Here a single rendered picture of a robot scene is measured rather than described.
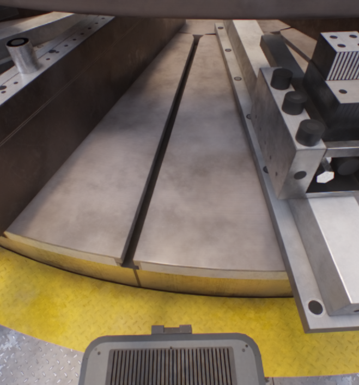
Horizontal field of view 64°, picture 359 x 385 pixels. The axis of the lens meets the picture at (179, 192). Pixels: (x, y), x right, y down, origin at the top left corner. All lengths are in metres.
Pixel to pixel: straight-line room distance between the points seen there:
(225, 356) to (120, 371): 0.30
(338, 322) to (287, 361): 0.36
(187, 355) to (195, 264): 0.26
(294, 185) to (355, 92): 0.29
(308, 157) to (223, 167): 0.48
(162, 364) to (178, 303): 0.37
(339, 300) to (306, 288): 0.10
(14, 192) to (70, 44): 0.64
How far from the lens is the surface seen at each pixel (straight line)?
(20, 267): 1.51
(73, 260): 1.25
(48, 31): 2.39
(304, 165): 0.87
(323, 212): 0.99
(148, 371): 0.94
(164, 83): 1.79
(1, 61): 2.26
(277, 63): 1.38
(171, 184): 1.17
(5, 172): 1.15
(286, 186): 0.92
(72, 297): 1.35
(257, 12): 1.02
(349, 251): 0.94
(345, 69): 0.97
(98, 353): 0.97
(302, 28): 2.52
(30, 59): 1.21
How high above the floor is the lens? 1.19
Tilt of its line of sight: 50 degrees down
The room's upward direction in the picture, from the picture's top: 2 degrees counter-clockwise
